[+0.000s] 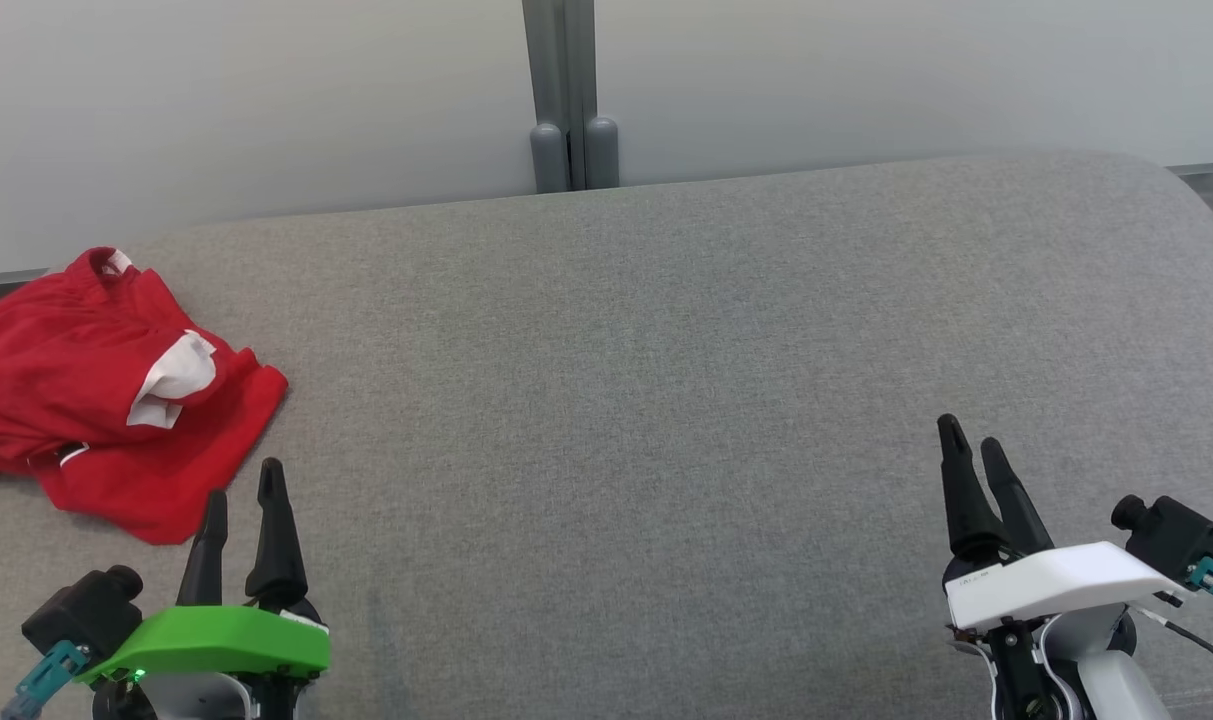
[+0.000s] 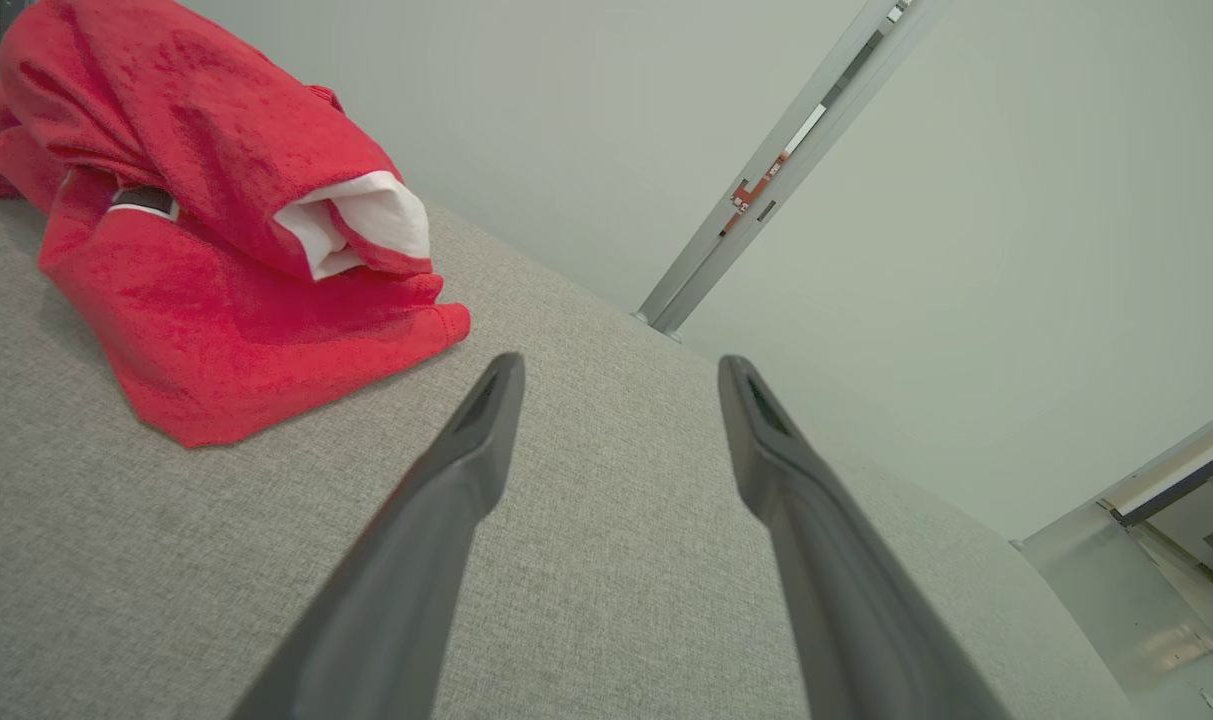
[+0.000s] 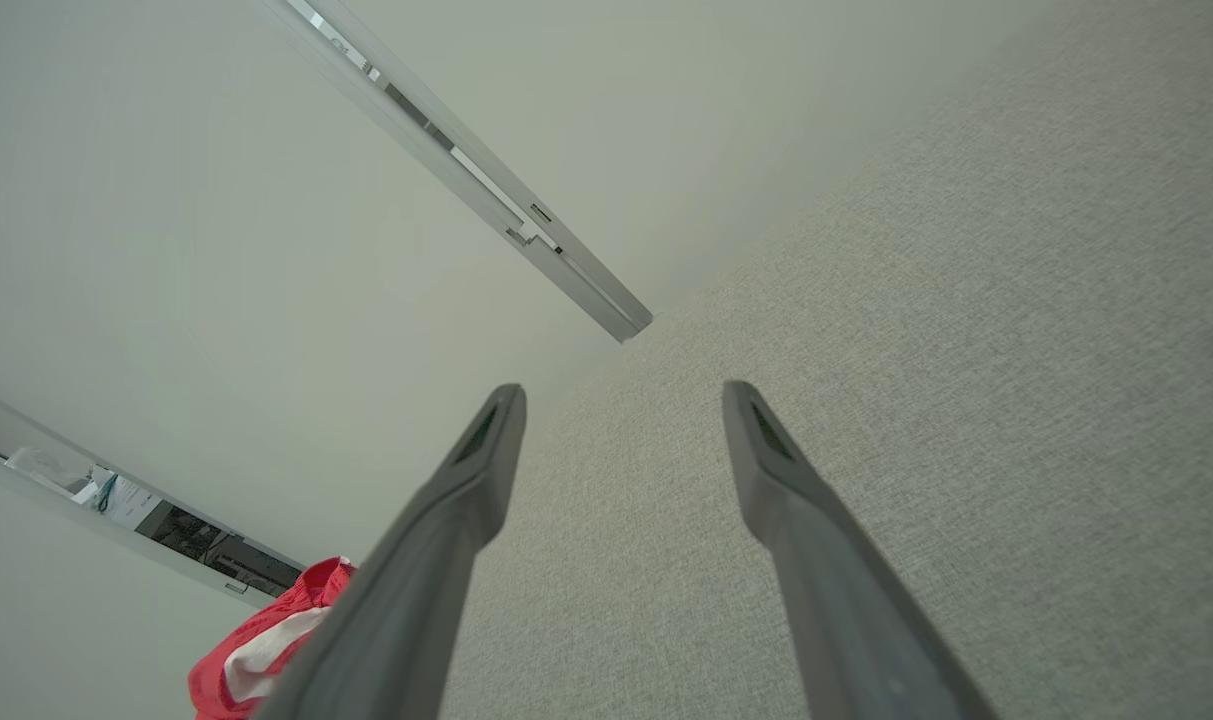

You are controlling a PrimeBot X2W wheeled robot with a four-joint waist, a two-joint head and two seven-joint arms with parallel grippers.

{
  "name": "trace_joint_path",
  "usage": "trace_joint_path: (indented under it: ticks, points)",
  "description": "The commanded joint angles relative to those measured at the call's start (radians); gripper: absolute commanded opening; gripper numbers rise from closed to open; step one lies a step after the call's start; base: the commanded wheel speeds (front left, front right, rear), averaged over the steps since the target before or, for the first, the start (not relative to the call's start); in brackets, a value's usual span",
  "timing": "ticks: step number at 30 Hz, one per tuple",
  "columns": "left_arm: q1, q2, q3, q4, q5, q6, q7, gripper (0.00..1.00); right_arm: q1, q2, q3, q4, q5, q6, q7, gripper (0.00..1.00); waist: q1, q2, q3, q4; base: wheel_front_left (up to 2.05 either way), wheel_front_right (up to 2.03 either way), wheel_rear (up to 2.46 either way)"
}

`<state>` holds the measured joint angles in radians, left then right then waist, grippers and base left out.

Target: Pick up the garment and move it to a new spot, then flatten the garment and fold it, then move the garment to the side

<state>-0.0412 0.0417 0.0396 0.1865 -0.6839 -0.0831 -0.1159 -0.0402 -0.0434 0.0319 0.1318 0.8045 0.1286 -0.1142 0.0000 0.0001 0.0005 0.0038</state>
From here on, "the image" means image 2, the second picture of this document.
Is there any grey partition frame rail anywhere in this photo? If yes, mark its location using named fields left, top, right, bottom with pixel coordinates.
left=1096, top=400, right=1213, bottom=531

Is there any orange sticker on post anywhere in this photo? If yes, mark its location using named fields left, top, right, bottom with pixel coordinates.
left=721, top=160, right=792, bottom=237

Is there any red shirt with black-white print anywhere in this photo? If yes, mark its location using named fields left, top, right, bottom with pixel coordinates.
left=0, top=128, right=473, bottom=450

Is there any grey aluminium partition post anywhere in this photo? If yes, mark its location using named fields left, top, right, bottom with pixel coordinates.
left=633, top=0, right=952, bottom=339

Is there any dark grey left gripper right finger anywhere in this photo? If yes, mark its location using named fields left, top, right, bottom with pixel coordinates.
left=718, top=354, right=1012, bottom=720

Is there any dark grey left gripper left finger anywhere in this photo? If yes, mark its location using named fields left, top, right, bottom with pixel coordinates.
left=228, top=351, right=527, bottom=720

